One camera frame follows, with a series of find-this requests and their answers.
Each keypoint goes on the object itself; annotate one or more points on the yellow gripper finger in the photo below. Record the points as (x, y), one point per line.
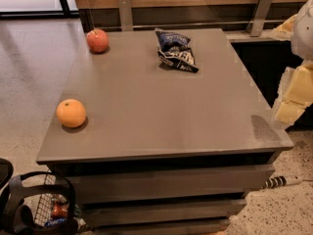
(300, 89)
(288, 112)

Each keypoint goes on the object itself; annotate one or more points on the blue chip bag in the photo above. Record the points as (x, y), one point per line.
(175, 51)

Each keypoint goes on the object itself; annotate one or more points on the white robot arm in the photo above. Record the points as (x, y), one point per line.
(301, 46)

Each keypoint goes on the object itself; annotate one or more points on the grey drawer cabinet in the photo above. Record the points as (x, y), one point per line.
(163, 152)

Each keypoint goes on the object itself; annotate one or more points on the red apple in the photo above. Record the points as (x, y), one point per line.
(97, 40)

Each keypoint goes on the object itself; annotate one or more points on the orange fruit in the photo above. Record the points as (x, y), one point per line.
(71, 113)

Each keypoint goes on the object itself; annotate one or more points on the black chair part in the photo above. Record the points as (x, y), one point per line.
(6, 172)

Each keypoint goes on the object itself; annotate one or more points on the right metal bracket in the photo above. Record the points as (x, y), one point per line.
(255, 26)

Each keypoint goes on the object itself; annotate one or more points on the metal bracket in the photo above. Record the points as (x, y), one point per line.
(125, 15)
(255, 26)

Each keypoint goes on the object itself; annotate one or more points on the left metal bracket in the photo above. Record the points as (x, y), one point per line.
(125, 15)

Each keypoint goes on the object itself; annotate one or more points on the black wire basket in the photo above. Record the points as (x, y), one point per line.
(37, 203)

